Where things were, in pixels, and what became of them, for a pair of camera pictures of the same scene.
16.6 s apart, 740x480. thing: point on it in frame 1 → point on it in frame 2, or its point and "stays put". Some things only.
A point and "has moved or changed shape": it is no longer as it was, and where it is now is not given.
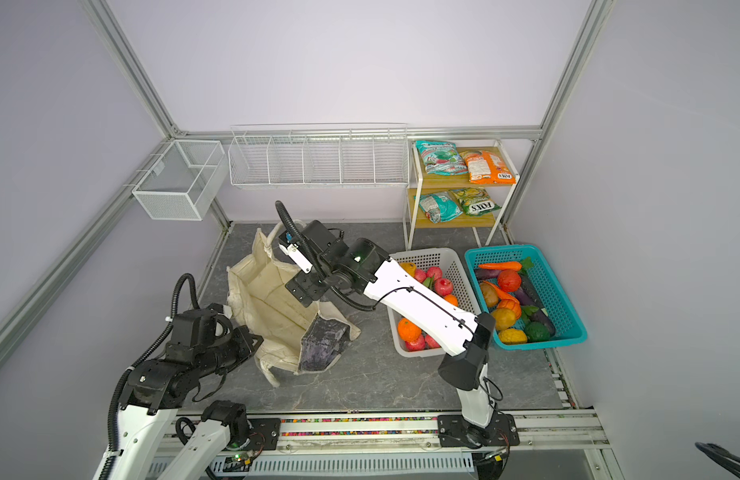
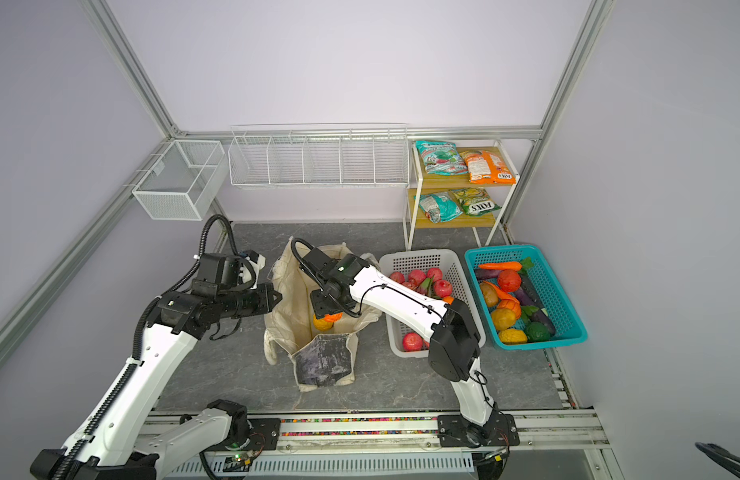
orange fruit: [407, 330] → [333, 318]
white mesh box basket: [183, 180] stays put
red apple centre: [443, 286] stays put
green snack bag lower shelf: [475, 201] stays put
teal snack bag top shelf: [441, 158] stays put
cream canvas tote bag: [296, 338] has moved or changed shape
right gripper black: [306, 290] → [320, 307]
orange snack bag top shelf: [488, 167] stays put
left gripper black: [243, 337] → [265, 290]
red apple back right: [435, 272] stays put
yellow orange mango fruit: [410, 267] → [322, 324]
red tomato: [508, 280] stays put
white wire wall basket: [324, 155] stays put
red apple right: [417, 345] stays put
